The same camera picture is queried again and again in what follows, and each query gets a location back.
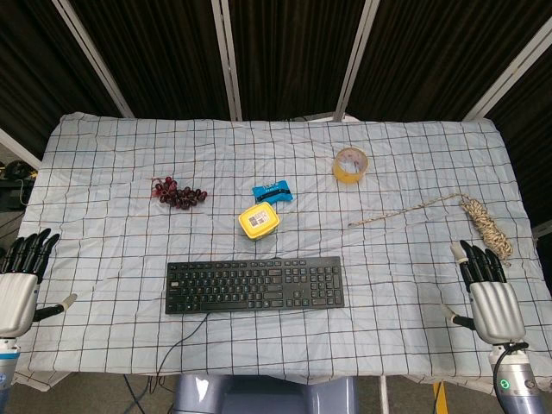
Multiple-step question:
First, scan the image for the green tub with yellow lid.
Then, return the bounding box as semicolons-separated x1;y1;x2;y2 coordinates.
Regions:
237;203;280;241

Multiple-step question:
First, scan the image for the yellow packing tape roll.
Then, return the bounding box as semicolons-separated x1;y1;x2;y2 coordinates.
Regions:
332;146;370;185

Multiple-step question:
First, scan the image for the thin black cable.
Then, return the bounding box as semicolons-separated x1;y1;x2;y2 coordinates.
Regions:
150;312;215;392

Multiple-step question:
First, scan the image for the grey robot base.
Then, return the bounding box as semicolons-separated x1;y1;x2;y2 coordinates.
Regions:
172;373;359;414

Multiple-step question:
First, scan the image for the light blue checked tablecloth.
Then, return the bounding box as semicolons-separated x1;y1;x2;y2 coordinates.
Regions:
10;112;552;396

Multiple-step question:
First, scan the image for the dark red grape bunch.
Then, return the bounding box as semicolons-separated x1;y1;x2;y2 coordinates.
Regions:
150;175;209;210

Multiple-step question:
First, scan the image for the blue snack packet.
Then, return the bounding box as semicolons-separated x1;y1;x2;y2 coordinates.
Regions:
251;180;294;204

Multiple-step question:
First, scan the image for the dark curtain panel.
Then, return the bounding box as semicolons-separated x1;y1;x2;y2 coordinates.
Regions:
0;0;130;150
485;38;552;216
344;0;552;122
71;0;236;120
228;0;367;121

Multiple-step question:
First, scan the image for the beige braided rope bundle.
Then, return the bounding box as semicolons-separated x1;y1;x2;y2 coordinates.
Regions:
347;193;514;267

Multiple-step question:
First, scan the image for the white partition frame post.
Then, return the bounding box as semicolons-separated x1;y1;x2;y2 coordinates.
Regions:
210;0;243;122
463;16;552;122
51;0;135;120
0;127;42;172
334;0;380;122

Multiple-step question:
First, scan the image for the dark floor equipment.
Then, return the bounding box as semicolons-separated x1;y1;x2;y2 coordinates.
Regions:
0;159;38;210

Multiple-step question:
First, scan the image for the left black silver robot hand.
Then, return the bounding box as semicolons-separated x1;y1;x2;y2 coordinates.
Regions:
0;228;78;340

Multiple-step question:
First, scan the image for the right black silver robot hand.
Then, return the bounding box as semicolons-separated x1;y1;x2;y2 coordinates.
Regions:
439;240;528;346

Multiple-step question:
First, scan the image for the black computer keyboard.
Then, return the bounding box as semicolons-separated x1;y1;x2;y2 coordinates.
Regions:
165;256;346;316

